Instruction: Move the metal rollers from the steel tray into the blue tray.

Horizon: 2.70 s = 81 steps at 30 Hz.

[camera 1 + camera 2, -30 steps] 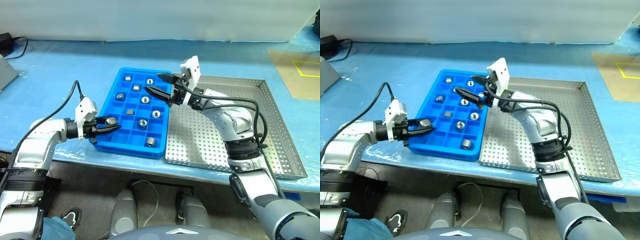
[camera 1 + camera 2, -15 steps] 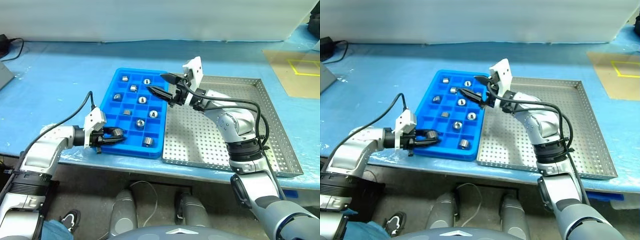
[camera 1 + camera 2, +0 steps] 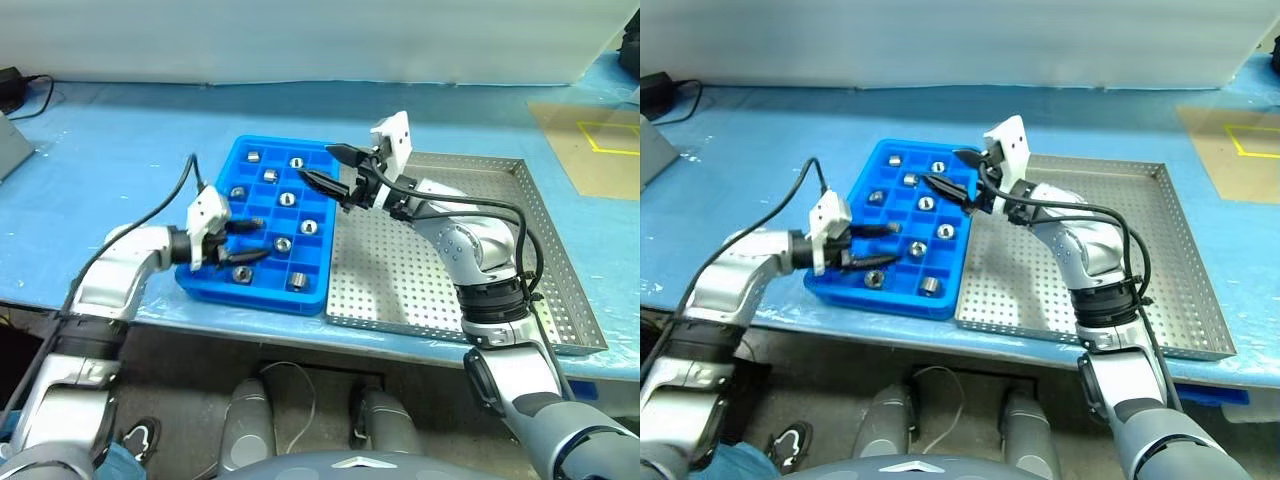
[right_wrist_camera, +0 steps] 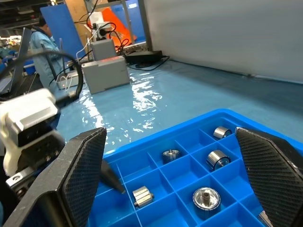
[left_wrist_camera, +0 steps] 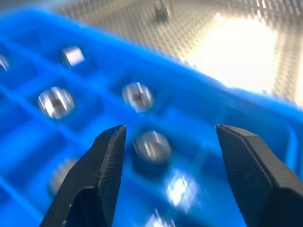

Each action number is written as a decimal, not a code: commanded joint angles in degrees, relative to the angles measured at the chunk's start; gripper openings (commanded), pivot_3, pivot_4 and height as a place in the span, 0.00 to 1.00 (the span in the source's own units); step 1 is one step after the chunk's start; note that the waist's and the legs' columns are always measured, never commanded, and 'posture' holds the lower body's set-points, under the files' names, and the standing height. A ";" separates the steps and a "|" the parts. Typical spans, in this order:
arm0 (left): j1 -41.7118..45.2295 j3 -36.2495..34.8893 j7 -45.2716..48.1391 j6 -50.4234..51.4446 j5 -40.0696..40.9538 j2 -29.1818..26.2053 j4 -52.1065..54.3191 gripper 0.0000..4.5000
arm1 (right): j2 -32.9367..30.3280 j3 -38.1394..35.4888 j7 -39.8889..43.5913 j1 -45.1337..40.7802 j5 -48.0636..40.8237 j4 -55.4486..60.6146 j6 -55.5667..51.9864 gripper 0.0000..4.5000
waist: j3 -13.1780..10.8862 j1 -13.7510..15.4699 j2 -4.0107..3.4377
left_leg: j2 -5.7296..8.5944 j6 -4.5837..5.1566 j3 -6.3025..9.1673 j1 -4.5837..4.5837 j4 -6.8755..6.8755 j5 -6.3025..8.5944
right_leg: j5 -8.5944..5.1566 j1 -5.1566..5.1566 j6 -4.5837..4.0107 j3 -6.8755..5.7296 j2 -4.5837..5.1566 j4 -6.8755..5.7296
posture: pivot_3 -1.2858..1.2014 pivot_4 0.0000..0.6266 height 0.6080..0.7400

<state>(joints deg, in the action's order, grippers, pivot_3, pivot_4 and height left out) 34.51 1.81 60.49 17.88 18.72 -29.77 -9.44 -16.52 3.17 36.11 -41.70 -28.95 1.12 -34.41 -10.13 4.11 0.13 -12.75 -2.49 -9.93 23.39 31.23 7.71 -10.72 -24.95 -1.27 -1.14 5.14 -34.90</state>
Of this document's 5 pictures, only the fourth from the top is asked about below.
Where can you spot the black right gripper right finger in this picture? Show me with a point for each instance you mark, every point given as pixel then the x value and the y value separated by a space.
pixel 277 175

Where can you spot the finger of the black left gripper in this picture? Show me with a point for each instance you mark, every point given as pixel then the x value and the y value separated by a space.
pixel 112 180

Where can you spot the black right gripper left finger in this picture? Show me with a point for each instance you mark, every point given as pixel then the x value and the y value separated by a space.
pixel 80 179

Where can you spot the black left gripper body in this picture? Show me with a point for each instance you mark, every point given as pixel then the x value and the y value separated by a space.
pixel 40 153

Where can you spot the ribbed metal roller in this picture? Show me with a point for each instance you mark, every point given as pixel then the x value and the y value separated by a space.
pixel 171 156
pixel 222 132
pixel 217 159

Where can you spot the blue plastic divided tray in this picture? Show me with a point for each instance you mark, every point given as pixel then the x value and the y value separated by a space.
pixel 165 176

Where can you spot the faceted metal roller with shaft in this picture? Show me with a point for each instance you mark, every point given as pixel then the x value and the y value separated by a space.
pixel 143 196

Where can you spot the metal roller with gear shaft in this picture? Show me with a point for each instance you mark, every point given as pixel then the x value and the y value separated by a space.
pixel 206 202

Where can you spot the grey open laptop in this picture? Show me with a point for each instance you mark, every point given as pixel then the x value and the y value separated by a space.
pixel 21 61

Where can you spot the large grey box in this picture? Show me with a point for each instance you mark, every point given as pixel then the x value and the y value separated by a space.
pixel 106 73

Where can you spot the person in light blue coat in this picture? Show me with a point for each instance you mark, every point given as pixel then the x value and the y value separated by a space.
pixel 42 47

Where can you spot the small grey box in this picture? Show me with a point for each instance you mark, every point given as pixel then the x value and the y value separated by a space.
pixel 103 48

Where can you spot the blue panel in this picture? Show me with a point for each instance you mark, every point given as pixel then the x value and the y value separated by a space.
pixel 61 28

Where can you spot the flat black box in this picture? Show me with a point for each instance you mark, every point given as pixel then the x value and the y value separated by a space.
pixel 144 56

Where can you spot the brown cardboard panel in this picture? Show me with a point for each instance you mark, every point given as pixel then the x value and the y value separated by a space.
pixel 73 19

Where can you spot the orange sheet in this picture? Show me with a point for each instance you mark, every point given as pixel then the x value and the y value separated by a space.
pixel 111 16

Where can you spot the grey metal post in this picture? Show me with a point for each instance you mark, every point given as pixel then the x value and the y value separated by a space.
pixel 145 23

